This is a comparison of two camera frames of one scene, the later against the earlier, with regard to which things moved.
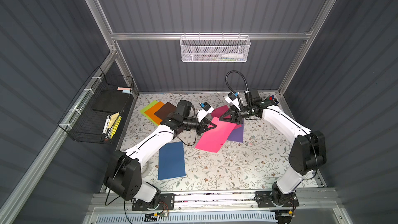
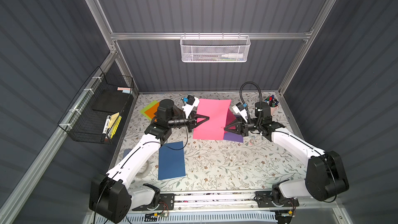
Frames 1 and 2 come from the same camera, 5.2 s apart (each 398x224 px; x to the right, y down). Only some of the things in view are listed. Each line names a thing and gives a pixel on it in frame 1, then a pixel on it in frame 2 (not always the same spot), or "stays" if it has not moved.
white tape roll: [145, 173] stays
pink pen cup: [271, 100] stays
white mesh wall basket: [215, 49] stays
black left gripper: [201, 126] → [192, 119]
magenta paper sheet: [213, 139] → [216, 110]
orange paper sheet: [153, 109] stays
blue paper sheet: [171, 161] stays
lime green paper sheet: [146, 108] stays
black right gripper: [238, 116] → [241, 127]
